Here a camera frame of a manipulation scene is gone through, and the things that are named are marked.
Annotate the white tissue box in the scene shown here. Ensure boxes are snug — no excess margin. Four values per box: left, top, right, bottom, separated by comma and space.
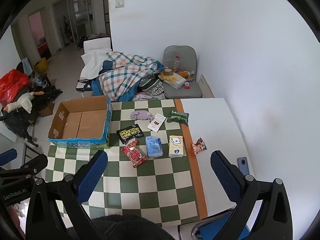
160, 72, 187, 89

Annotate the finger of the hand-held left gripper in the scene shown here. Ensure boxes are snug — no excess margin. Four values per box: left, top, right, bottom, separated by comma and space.
0, 154, 48, 178
0, 149, 17, 167

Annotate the purple cloth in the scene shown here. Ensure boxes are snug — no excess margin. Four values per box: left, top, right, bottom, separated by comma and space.
130, 110, 155, 121

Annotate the white and yellow box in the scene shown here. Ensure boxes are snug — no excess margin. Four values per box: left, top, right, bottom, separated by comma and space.
169, 135, 185, 158

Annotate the white bench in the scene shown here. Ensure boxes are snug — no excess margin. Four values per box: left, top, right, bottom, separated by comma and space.
76, 37, 112, 98

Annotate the pink floral cloth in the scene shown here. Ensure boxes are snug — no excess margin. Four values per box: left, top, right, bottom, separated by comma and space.
134, 92, 165, 102

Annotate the green checkered tablecloth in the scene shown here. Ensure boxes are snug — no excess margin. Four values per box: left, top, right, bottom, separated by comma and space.
45, 99, 208, 227

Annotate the white card packet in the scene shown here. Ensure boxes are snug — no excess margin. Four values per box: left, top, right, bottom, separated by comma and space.
147, 113, 167, 132

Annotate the red plastic bag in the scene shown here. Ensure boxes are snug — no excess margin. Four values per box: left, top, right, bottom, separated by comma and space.
0, 69, 30, 103

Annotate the glass sliding door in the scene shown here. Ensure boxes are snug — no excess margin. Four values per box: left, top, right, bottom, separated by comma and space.
51, 0, 110, 53

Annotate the grey padded chair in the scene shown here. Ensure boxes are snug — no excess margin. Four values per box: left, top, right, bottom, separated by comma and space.
163, 45, 203, 99

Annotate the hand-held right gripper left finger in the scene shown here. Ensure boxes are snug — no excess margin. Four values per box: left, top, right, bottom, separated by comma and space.
26, 150, 108, 240

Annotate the blue tissue pack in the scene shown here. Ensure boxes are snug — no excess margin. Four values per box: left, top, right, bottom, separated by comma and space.
145, 136, 164, 159

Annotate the blue duvet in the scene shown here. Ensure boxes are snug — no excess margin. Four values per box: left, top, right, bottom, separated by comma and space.
91, 60, 137, 103

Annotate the yellow bucket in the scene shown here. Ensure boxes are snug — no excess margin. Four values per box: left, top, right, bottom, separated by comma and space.
34, 57, 48, 74

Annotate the flat white carton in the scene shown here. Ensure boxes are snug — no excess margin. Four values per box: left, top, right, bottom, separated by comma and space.
199, 74, 214, 98

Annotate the black stroller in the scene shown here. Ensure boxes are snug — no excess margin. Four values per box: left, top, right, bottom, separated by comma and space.
0, 85, 63, 148

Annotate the cardboard box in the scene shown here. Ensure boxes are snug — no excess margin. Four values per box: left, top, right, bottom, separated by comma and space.
48, 95, 113, 148

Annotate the clear plastic bottle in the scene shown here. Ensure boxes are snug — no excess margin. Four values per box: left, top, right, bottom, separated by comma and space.
171, 55, 182, 72

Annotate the striped dark cushion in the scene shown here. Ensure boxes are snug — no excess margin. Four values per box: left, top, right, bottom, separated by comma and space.
138, 74, 165, 97

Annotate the green wipes pack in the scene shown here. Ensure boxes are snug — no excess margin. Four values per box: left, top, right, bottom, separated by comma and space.
166, 110, 189, 125

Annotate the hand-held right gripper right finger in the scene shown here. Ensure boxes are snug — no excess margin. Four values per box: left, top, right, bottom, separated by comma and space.
210, 150, 293, 240

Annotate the small brown floor box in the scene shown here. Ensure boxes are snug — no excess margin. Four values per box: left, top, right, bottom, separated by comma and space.
39, 101, 54, 117

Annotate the black shoe wipes pack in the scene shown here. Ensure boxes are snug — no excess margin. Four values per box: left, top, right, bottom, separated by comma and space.
116, 124, 145, 145

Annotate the white cloth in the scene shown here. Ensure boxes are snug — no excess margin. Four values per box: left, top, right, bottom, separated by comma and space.
81, 50, 110, 80

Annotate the blue-grey phone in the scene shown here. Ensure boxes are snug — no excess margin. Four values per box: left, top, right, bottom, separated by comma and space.
237, 157, 250, 175

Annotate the white goose plush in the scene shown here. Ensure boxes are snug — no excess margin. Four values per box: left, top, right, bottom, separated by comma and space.
2, 91, 44, 113

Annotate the red snack packet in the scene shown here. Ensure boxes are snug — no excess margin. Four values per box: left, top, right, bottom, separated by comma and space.
121, 140, 148, 168

